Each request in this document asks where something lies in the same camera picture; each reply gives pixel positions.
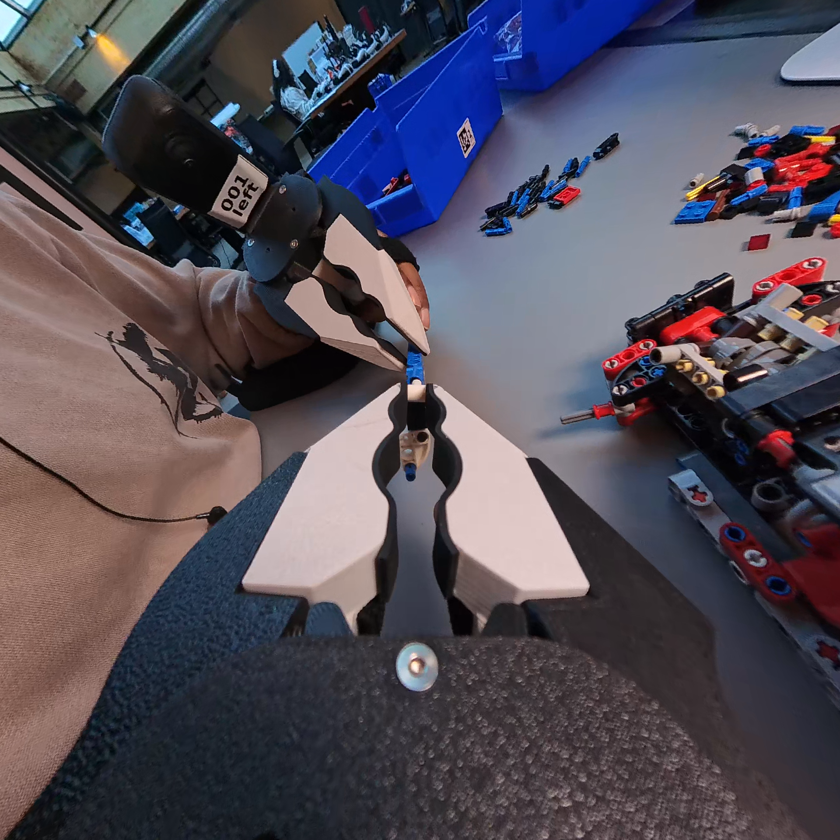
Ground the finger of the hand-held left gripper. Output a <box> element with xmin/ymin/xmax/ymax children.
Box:
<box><xmin>282</xmin><ymin>274</ymin><xmax>409</xmax><ymax>373</ymax></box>
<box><xmin>320</xmin><ymin>214</ymin><xmax>432</xmax><ymax>357</ymax></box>

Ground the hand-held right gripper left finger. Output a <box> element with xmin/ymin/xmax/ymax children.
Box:
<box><xmin>241</xmin><ymin>384</ymin><xmax>408</xmax><ymax>634</ymax></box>

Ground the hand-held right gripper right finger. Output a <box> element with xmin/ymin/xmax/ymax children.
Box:
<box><xmin>427</xmin><ymin>386</ymin><xmax>590</xmax><ymax>634</ymax></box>

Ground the blue and white lego panel assembly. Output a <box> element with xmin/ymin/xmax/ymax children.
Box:
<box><xmin>397</xmin><ymin>346</ymin><xmax>435</xmax><ymax>483</ymax></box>

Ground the white triangular lego beam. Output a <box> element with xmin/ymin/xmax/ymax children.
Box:
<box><xmin>398</xmin><ymin>430</ymin><xmax>435</xmax><ymax>471</ymax></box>

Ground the person's left forearm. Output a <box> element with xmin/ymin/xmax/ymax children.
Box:
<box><xmin>187</xmin><ymin>259</ymin><xmax>317</xmax><ymax>396</ymax></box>

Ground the pile of blue black lego pins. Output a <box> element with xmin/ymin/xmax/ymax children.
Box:
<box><xmin>479</xmin><ymin>133</ymin><xmax>621</xmax><ymax>237</ymax></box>

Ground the partly built lego car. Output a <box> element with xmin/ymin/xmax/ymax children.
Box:
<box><xmin>561</xmin><ymin>257</ymin><xmax>840</xmax><ymax>691</ymax></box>

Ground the pile of mixed lego pieces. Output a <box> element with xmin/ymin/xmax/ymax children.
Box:
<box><xmin>674</xmin><ymin>122</ymin><xmax>840</xmax><ymax>238</ymax></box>

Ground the person's left hand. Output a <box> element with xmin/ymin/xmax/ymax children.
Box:
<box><xmin>392</xmin><ymin>259</ymin><xmax>432</xmax><ymax>333</ymax></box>

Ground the black padded wrist rest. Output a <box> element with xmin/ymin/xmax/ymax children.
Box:
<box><xmin>230</xmin><ymin>341</ymin><xmax>396</xmax><ymax>412</ymax></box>

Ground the blue plastic parts bin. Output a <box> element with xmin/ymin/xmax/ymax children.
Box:
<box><xmin>469</xmin><ymin>0</ymin><xmax>697</xmax><ymax>93</ymax></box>
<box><xmin>308</xmin><ymin>23</ymin><xmax>505</xmax><ymax>238</ymax></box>

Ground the background wooden desk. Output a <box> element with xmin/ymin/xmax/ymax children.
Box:
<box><xmin>295</xmin><ymin>29</ymin><xmax>408</xmax><ymax>123</ymax></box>

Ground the person's torso beige hoodie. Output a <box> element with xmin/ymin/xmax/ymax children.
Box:
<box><xmin>0</xmin><ymin>190</ymin><xmax>265</xmax><ymax>821</ymax></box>

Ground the small clear plastic bag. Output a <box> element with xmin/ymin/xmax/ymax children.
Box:
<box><xmin>495</xmin><ymin>13</ymin><xmax>527</xmax><ymax>58</ymax></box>

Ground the white book stand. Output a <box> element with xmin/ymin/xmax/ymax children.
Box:
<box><xmin>780</xmin><ymin>26</ymin><xmax>840</xmax><ymax>84</ymax></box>

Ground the black cord with round end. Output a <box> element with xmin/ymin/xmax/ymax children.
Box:
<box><xmin>0</xmin><ymin>436</ymin><xmax>228</xmax><ymax>525</ymax></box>

